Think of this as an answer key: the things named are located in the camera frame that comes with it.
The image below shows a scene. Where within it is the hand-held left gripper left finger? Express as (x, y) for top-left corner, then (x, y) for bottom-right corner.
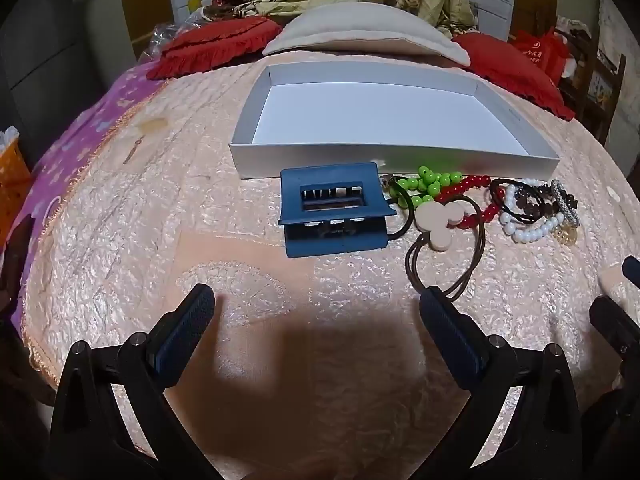
(47, 282), (217, 480)

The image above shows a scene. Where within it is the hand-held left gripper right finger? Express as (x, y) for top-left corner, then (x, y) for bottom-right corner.
(419, 286), (587, 480)

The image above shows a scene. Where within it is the grey braided bracelet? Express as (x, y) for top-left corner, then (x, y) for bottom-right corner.
(550, 179), (582, 226)

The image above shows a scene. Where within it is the dark brown bead bracelet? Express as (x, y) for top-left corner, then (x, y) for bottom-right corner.
(515, 189), (565, 222)

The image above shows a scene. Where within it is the beige mouse-shaped hair tie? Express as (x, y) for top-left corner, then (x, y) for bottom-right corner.
(406, 194), (489, 304)

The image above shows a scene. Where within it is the black braided hair tie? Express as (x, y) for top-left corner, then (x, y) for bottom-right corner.
(488, 178), (552, 224)

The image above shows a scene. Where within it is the green bead hair tie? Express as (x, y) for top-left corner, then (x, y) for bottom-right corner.
(384, 165), (464, 239)

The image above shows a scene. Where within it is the blue hair claw clip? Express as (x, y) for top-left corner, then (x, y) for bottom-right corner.
(278, 161), (399, 260)

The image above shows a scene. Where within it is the white cardboard box tray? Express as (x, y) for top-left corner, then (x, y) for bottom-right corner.
(229, 61), (562, 181)

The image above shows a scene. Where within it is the wooden chair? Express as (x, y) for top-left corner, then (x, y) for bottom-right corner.
(559, 35), (627, 147)

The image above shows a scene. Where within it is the purple patterned bed sheet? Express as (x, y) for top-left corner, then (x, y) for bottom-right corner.
(9, 61), (167, 286)

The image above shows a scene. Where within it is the orange plastic basket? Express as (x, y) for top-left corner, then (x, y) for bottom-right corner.
(0, 127), (32, 233)

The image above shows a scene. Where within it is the red frilled pillow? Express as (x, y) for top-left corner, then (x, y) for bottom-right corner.
(451, 32), (577, 121)
(146, 16), (283, 81)

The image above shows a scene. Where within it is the red shopping bag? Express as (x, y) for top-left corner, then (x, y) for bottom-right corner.
(509, 27), (572, 82)

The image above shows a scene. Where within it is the clear plastic bag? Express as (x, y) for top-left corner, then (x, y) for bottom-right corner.
(146, 9), (212, 57)

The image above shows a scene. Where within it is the grey cabinet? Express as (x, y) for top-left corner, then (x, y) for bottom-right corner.
(0, 0), (137, 173)

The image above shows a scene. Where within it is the beige pillow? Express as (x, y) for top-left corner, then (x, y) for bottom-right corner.
(262, 2), (472, 67)

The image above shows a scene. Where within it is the white pearl bracelet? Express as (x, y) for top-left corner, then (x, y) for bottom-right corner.
(500, 182), (564, 245)

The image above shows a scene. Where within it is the red bead bracelet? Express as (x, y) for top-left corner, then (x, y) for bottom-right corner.
(434, 175), (506, 231)

